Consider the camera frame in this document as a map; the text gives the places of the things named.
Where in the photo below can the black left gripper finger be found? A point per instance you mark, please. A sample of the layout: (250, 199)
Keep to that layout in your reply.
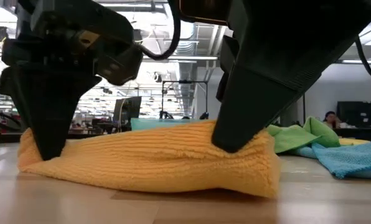
(48, 102)

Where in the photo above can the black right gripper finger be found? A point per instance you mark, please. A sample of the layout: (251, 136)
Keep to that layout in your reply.
(227, 56)
(260, 93)

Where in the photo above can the green microfiber towel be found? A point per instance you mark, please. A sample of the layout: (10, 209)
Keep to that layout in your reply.
(291, 137)

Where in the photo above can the orange microfiber towel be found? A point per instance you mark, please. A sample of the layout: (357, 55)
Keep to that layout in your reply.
(157, 155)

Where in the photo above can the teal translucent plastic basket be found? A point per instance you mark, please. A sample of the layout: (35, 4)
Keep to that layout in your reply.
(160, 124)

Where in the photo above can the yellow microfiber towel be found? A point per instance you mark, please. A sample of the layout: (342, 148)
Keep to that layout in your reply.
(353, 142)

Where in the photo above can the blue microfiber towel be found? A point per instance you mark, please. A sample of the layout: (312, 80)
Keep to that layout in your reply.
(353, 158)

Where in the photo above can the person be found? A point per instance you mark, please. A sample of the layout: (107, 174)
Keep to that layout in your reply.
(330, 118)

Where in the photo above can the black computer monitor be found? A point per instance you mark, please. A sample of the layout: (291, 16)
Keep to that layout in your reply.
(128, 109)

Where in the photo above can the black cabinet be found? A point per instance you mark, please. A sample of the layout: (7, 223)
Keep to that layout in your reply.
(359, 113)

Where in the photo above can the black metal stand frame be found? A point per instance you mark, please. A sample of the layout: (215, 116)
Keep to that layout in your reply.
(185, 81)

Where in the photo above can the black aluminium table frame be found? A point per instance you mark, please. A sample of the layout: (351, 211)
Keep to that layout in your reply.
(8, 138)

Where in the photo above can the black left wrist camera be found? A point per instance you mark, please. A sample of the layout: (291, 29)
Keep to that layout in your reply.
(120, 67)

